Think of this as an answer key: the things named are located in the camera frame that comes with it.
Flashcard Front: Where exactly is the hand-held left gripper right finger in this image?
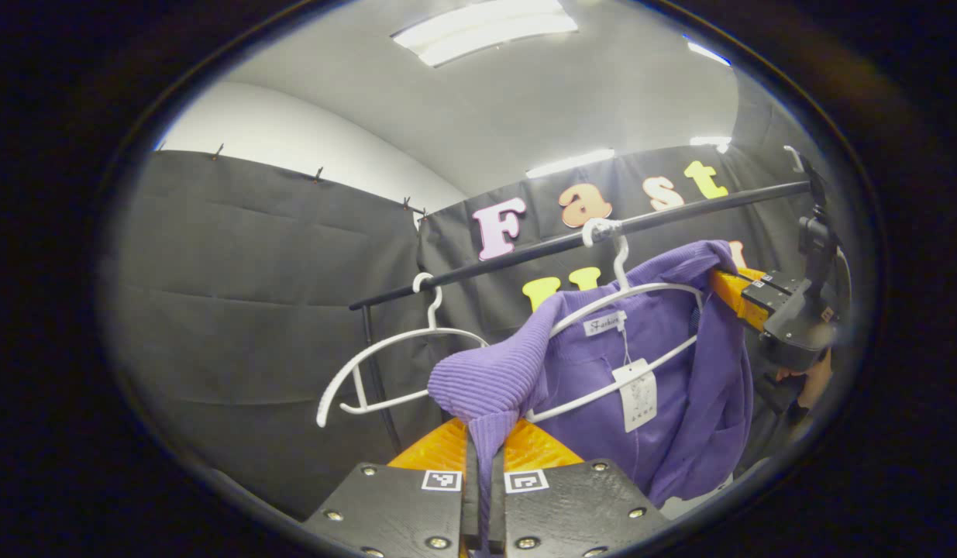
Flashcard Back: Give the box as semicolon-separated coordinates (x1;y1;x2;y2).
489;418;673;558

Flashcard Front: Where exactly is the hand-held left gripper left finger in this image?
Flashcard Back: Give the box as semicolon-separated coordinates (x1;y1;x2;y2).
303;418;480;558

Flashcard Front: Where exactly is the purple corduroy jacket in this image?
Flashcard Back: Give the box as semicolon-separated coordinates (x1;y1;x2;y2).
428;239;756;556

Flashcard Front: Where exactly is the black clothes rack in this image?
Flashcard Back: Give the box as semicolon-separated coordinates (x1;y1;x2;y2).
348;180;813;455

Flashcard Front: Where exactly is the white hanger with notched arms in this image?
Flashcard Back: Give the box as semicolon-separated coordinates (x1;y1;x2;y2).
315;271;491;429

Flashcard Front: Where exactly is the black backdrop cloth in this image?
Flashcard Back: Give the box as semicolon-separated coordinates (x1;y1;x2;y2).
106;143;837;522

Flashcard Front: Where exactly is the large ceiling light panel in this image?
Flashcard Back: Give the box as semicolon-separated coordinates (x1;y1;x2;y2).
391;0;580;68

